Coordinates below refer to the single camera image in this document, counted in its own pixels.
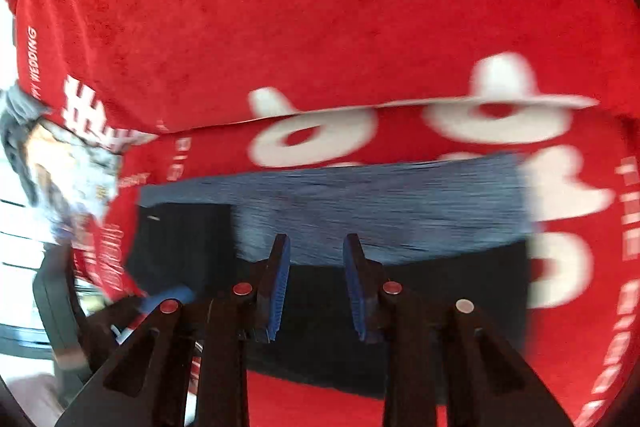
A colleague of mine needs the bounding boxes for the red printed blanket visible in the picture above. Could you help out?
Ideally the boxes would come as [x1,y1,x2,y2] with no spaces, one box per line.
[2,0,640,427]

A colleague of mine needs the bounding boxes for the white printed cloth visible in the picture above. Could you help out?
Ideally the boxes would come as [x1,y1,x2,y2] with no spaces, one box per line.
[0,84,126,238]

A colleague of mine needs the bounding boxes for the person's left forearm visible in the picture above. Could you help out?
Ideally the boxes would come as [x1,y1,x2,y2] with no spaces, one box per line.
[7,372,68,427]

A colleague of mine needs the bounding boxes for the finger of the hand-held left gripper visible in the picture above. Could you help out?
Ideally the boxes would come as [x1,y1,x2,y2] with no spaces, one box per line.
[140,285,196,315]

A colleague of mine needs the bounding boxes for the black pants with grey waistband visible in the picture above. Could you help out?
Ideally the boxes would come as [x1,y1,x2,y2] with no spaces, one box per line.
[122,152,533,400]

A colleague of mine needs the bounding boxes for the dark grey object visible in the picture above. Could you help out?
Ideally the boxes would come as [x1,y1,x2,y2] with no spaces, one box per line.
[32,247,92,370]

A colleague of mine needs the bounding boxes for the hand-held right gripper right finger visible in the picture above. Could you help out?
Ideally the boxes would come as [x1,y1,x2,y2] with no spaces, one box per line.
[342,233,576,427]

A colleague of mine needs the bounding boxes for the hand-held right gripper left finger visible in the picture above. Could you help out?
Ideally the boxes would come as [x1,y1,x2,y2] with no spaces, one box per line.
[55,233,292,427]

